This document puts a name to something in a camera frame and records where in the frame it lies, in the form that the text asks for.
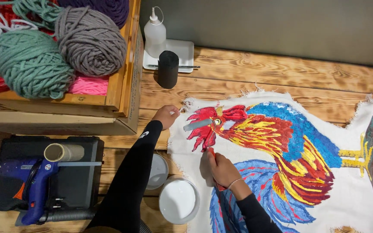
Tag person's right hand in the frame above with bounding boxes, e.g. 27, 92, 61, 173
207, 151, 244, 190

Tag person's left hand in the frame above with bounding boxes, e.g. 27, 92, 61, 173
152, 104, 181, 131

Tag red-handled scissors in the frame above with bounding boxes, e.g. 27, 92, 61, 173
207, 127, 228, 192

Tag rooster tufted cloth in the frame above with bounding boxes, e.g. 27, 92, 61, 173
167, 90, 373, 233

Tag black cylinder roll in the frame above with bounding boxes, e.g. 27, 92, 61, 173
157, 50, 180, 90

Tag thin metal tool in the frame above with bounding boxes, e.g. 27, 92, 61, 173
146, 64, 201, 69

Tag white glue bucket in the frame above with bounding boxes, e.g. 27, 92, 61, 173
159, 175, 201, 225

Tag white bucket lid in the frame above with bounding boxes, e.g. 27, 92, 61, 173
146, 154, 169, 190

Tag wooden crate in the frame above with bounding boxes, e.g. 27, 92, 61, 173
0, 0, 142, 118

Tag white plastic tray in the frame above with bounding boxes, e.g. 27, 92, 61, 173
142, 39, 195, 74

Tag white squeeze bottle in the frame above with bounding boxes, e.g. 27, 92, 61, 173
143, 6, 167, 59

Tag pink yarn skein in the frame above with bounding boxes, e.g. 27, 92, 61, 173
67, 73, 109, 96

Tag clear glue stick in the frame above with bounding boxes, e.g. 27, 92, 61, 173
57, 161, 102, 167

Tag grey yarn ball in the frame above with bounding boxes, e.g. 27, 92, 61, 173
54, 6, 128, 77

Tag cardboard tube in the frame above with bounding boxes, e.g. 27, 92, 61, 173
43, 143, 85, 162

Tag black tool case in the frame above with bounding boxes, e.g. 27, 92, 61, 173
0, 135, 105, 213

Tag purple yarn ball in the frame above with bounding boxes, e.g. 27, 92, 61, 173
57, 0, 130, 29

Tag green yarn ball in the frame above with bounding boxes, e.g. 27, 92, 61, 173
0, 29, 76, 99

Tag blue glue gun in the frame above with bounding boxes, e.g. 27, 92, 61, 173
0, 158, 59, 226

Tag loose green yarn strands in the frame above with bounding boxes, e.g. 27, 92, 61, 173
0, 0, 65, 31

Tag silver bead bracelet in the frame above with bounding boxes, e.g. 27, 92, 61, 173
227, 178, 245, 190

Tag grey ribbed hose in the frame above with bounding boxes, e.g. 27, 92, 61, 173
39, 209, 153, 233

